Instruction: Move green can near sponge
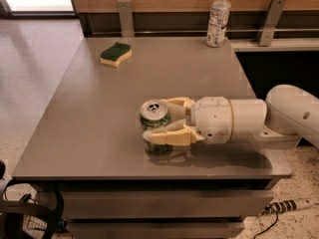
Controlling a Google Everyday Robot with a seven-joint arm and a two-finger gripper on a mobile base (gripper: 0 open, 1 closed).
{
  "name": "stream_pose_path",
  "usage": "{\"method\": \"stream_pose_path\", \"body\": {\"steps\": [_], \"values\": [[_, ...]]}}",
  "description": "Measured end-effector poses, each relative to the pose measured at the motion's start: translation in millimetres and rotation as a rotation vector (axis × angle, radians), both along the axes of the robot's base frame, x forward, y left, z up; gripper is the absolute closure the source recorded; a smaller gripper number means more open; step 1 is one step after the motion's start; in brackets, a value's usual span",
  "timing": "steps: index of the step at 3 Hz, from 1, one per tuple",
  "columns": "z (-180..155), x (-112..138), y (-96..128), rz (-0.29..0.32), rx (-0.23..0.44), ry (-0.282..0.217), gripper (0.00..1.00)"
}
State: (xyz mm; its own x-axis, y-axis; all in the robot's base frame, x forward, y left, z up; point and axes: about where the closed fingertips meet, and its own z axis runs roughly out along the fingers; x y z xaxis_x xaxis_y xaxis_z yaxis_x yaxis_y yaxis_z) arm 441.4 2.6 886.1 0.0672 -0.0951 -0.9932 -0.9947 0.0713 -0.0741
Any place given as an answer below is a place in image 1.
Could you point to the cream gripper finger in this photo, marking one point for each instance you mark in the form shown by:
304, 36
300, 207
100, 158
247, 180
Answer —
177, 133
179, 108

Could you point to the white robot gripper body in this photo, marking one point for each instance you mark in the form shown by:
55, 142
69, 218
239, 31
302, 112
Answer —
212, 117

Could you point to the green soda can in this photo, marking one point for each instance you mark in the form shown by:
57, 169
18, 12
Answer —
154, 114

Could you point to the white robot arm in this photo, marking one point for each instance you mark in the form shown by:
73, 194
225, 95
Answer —
287, 115

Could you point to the green and yellow sponge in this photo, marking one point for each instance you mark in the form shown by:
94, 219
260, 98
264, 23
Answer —
116, 54

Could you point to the upper grey drawer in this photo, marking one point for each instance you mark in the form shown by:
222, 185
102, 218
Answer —
164, 204

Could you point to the grey drawer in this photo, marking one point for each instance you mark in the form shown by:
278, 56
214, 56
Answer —
164, 204
156, 230

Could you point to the lower grey drawer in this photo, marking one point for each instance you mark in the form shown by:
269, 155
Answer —
156, 230

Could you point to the clear plastic water bottle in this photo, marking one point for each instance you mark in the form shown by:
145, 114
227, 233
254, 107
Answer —
217, 23

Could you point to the white power strip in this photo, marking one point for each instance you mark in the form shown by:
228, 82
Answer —
287, 206

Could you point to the horizontal metal rail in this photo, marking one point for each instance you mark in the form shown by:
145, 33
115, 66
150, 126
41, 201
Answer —
200, 32

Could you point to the left metal rail bracket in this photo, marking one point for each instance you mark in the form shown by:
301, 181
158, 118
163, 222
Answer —
126, 18

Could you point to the metal rail bracket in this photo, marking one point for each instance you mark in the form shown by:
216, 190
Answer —
266, 32
126, 18

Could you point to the right metal rail bracket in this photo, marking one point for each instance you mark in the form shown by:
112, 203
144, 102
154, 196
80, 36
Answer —
266, 32

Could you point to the black chair frame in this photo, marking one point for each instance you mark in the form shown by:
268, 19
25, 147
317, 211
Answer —
27, 218

